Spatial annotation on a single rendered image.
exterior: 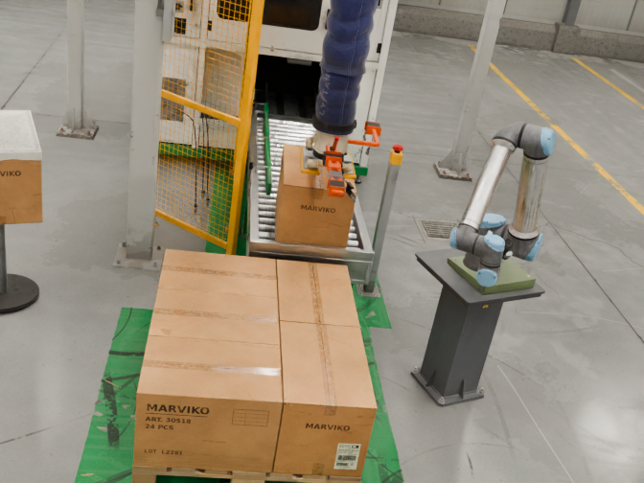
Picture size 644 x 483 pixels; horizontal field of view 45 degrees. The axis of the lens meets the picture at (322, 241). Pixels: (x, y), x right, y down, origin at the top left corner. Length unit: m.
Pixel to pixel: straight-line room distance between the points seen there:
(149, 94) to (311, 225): 1.26
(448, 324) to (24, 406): 2.17
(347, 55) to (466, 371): 1.80
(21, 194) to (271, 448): 1.84
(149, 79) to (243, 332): 1.75
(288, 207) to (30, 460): 1.79
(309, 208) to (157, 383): 1.43
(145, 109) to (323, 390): 2.17
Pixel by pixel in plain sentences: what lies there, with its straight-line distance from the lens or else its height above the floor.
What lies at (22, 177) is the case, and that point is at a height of 0.88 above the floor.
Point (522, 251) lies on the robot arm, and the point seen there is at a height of 0.98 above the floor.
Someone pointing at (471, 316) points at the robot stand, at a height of 0.55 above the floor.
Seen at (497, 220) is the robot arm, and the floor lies 1.06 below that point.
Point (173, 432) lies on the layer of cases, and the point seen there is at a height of 0.34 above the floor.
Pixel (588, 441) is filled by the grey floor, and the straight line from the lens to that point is 4.49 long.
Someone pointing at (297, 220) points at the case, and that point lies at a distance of 4.26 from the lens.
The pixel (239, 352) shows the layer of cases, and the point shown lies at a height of 0.54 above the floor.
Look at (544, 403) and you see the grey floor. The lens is 4.63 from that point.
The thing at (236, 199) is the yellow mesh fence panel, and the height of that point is 0.49.
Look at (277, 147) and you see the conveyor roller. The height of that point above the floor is 0.53.
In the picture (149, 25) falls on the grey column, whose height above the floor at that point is 1.54.
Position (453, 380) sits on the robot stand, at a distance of 4.32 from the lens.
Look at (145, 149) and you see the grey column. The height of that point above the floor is 0.79.
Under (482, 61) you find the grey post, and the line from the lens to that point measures 7.08.
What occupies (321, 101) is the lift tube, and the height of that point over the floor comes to 1.43.
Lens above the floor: 2.63
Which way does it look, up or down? 28 degrees down
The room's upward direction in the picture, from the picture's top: 10 degrees clockwise
